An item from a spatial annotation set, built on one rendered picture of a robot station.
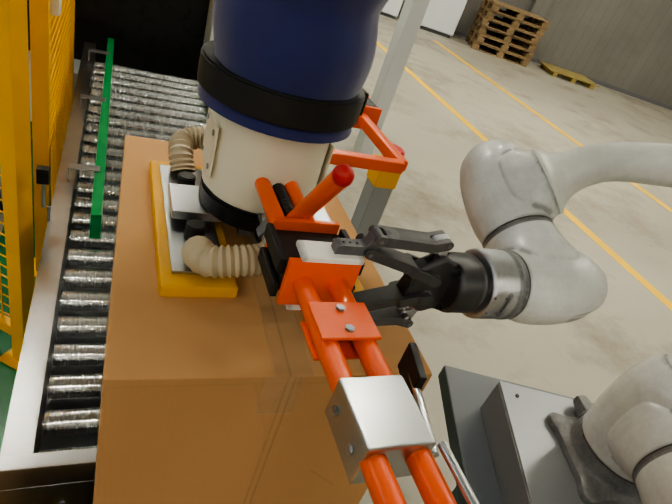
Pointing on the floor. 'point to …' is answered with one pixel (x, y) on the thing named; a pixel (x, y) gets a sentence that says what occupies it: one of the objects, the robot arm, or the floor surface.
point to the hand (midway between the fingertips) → (318, 276)
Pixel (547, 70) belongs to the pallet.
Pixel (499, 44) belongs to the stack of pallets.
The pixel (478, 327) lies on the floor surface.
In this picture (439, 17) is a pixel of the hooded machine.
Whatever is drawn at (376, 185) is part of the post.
